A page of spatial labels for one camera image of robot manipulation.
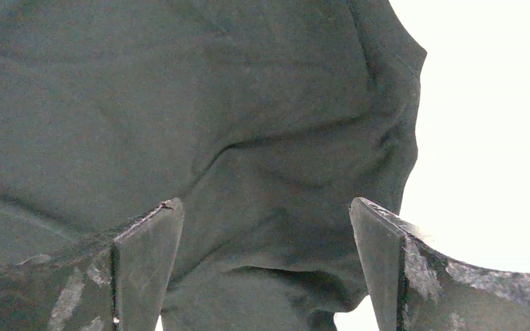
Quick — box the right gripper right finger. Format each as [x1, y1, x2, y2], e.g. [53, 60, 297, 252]
[349, 197, 530, 330]

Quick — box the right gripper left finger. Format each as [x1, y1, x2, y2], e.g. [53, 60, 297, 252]
[0, 198, 184, 330]

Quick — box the black t shirt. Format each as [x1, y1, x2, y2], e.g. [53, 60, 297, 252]
[0, 1, 426, 330]

